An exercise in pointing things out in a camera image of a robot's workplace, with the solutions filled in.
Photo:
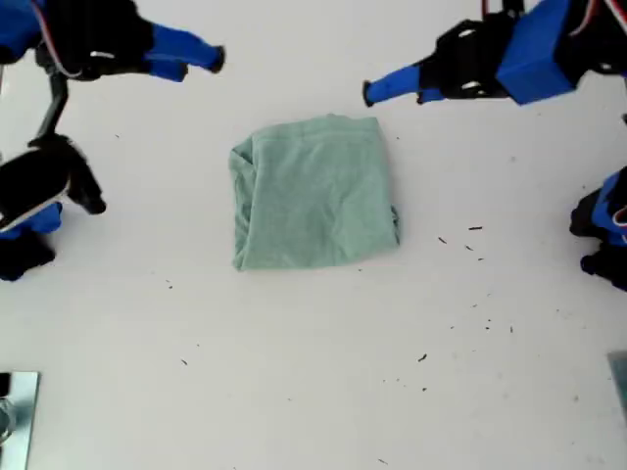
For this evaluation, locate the green t-shirt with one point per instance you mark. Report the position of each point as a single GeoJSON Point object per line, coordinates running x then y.
{"type": "Point", "coordinates": [318, 201]}

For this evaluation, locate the black camera stalk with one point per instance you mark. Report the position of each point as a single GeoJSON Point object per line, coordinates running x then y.
{"type": "Point", "coordinates": [53, 108]}

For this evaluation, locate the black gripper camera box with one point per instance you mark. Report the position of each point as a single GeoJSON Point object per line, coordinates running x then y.
{"type": "Point", "coordinates": [44, 181]}

